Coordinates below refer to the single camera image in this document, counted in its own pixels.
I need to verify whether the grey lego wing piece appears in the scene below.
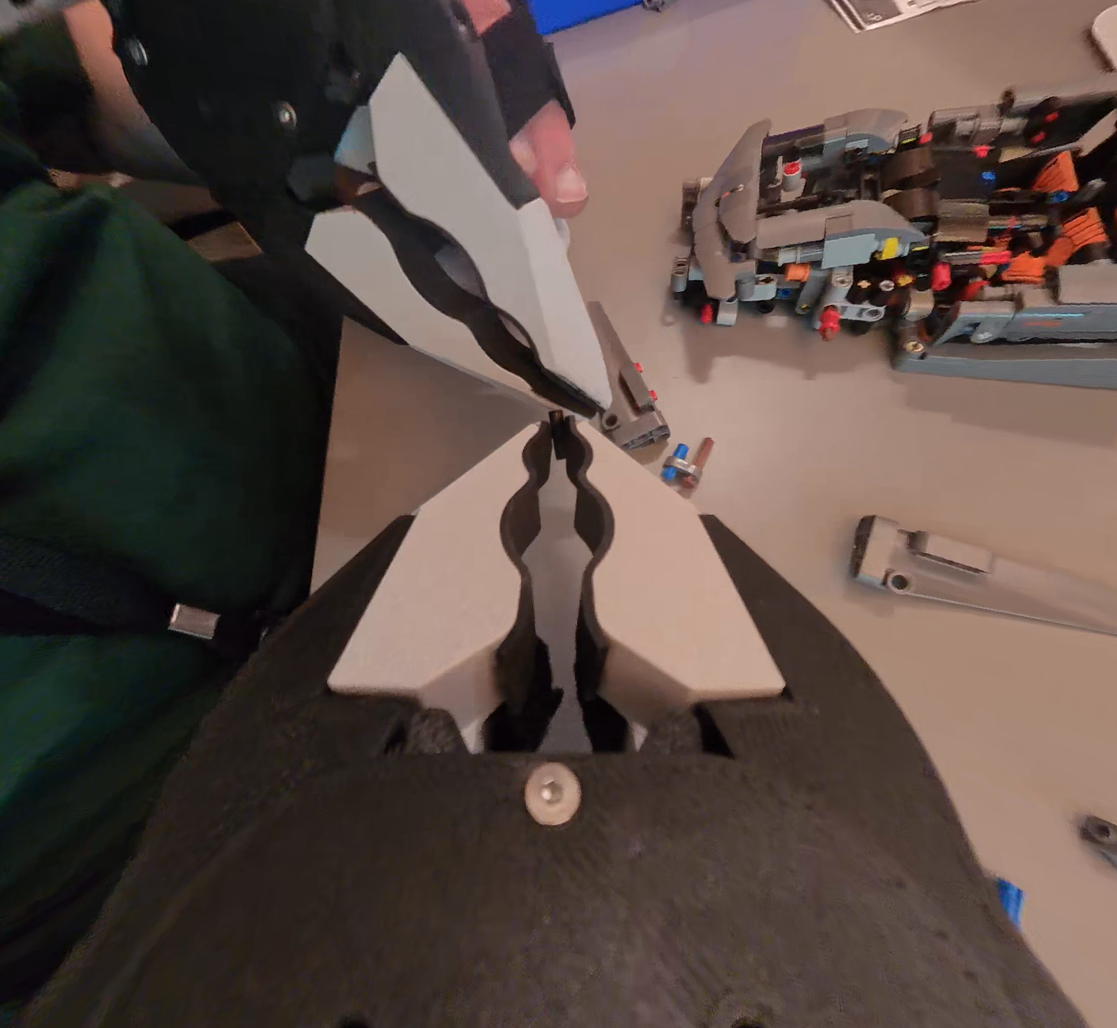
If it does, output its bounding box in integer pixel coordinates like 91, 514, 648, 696
589, 301, 671, 449

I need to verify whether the person's left hand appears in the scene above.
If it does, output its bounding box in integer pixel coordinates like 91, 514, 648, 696
414, 0, 589, 219

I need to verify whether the grey black lego spaceship model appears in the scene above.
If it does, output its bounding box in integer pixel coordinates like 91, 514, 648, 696
670, 90, 1117, 392

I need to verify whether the grey lego wing dark connector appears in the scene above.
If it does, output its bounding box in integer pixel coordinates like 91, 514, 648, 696
851, 515, 1117, 636

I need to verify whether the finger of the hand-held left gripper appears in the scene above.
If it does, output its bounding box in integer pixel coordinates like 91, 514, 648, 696
304, 206, 605, 424
336, 53, 614, 411

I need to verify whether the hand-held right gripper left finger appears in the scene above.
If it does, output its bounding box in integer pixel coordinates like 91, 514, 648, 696
327, 422, 555, 752

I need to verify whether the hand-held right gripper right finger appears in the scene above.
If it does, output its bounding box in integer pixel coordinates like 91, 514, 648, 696
565, 419, 787, 750

